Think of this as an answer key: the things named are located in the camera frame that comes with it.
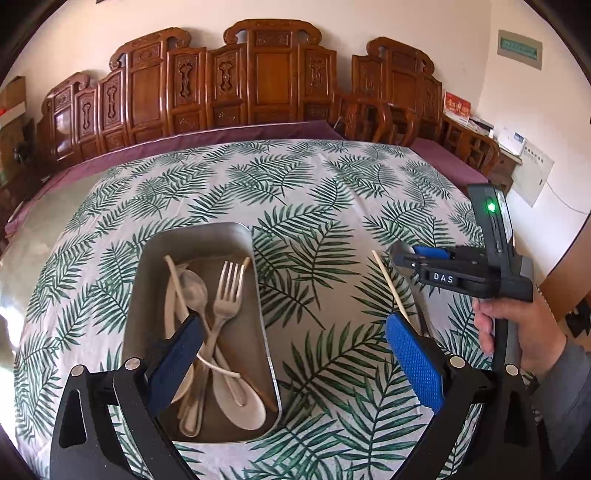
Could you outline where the cardboard box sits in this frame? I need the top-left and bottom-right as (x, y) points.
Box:
(0, 76), (27, 128)

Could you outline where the purple seat cushion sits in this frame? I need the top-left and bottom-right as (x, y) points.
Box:
(4, 121), (346, 234)
(410, 137), (489, 185)

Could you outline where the white cable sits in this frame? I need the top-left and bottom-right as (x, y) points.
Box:
(547, 184), (585, 214)

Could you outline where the green wall sign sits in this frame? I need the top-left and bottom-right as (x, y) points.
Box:
(497, 30), (544, 71)

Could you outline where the white plastic spoon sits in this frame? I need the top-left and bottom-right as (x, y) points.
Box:
(210, 342), (269, 431)

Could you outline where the red box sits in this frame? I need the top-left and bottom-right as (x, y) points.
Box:
(444, 91), (471, 121)

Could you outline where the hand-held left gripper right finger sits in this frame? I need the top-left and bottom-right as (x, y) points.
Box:
(385, 311), (544, 480)

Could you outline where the white electrical panel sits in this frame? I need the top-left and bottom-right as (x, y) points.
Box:
(512, 148), (555, 208)

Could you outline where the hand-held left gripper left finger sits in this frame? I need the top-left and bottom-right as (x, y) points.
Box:
(48, 316), (206, 480)

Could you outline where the brown wooden door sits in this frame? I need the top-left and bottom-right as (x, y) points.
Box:
(539, 220), (591, 325)

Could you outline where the large carved wooden bench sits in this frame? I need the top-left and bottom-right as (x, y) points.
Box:
(36, 19), (343, 163)

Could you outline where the metal tray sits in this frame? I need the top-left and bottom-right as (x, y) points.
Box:
(121, 222), (283, 444)

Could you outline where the person's right hand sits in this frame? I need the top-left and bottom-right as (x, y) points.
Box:
(472, 288), (568, 377)

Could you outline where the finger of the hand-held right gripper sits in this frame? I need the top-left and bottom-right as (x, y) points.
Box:
(412, 246), (456, 260)
(392, 255), (422, 278)

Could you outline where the dark wooden cabinet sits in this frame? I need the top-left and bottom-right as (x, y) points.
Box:
(0, 119), (38, 232)

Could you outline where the person's right forearm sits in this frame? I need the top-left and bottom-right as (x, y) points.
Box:
(531, 339), (591, 480)

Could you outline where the wooden armchair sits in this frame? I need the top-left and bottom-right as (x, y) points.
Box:
(334, 89), (419, 147)

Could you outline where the stack of papers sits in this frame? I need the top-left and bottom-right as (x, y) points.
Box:
(468, 115), (498, 136)

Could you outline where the cream plastic fork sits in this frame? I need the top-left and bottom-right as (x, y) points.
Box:
(178, 261), (245, 437)

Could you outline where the white box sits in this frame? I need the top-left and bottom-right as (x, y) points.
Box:
(497, 128), (527, 156)

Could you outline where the small wooden side table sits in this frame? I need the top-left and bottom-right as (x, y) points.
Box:
(488, 150), (523, 195)

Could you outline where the brown wooden chopstick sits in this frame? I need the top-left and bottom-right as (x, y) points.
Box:
(253, 385), (279, 413)

